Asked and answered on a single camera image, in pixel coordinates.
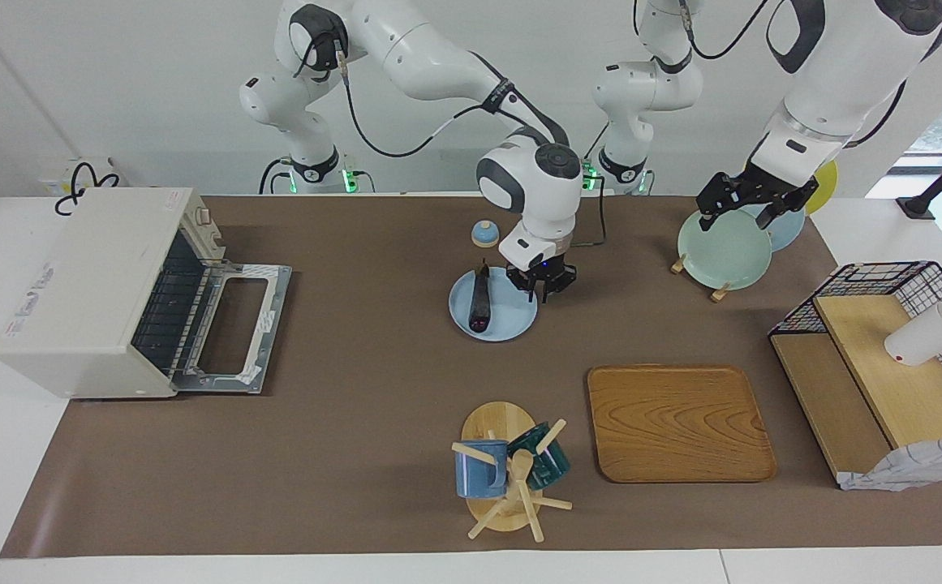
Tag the dark purple eggplant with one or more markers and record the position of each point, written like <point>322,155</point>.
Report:
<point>480,304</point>

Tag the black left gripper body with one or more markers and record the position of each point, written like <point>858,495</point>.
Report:
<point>756,188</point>

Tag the white cup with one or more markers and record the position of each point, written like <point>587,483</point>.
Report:
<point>925,337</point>

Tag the grey patterned cloth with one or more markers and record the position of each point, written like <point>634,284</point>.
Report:
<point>909,466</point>

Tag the brown table mat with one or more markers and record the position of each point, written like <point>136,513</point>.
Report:
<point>357,405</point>

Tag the small light blue plate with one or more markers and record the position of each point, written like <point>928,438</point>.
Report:
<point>511,316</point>

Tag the blue mug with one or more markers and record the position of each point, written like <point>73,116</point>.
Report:
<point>475,478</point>

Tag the white power outlet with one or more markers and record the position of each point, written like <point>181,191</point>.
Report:
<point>69,166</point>

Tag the blue lid with wooden knob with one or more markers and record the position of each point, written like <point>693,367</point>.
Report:
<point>485,235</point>

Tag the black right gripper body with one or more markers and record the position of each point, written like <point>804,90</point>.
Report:
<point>542,276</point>

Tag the wooden plate rack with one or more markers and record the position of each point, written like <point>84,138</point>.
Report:
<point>720,293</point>

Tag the glass oven door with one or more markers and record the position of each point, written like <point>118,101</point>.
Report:
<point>272,292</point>

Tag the large light blue plate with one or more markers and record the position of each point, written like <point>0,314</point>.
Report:
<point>791,231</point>

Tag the pale green plate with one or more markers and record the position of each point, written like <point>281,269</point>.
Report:
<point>722,251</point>

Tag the cream toaster oven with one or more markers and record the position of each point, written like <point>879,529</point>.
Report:
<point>73,292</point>

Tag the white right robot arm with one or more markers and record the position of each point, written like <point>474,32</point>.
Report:
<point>430,57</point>

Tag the wooden serving tray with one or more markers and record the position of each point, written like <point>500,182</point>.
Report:
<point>681,422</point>

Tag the wooden mug tree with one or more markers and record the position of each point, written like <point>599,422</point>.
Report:
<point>499,422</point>

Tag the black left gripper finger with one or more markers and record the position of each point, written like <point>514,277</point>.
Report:
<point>707,223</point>
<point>769,217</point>

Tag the yellow plate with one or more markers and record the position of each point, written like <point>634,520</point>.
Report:
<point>826,191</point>

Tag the dark green mug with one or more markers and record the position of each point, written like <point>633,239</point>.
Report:
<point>550,466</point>

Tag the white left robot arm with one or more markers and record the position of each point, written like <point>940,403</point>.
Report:
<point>844,73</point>

